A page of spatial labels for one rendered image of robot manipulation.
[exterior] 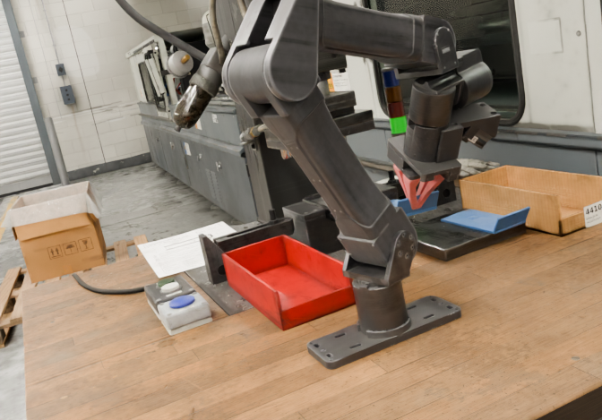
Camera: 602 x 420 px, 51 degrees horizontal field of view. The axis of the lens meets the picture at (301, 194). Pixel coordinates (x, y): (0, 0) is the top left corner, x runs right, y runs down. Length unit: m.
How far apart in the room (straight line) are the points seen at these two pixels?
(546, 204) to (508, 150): 0.65
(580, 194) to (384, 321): 0.54
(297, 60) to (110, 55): 9.70
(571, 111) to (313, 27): 1.00
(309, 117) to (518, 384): 0.35
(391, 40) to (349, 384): 0.40
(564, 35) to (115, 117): 9.15
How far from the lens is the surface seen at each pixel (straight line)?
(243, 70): 0.68
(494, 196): 1.21
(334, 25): 0.73
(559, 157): 1.61
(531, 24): 1.65
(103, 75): 10.31
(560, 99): 1.61
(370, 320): 0.81
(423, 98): 0.85
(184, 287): 1.08
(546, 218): 1.13
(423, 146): 0.88
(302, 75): 0.67
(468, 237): 1.09
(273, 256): 1.14
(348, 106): 1.15
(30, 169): 10.30
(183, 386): 0.83
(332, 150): 0.72
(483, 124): 0.93
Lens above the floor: 1.27
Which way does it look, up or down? 13 degrees down
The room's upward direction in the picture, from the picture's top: 11 degrees counter-clockwise
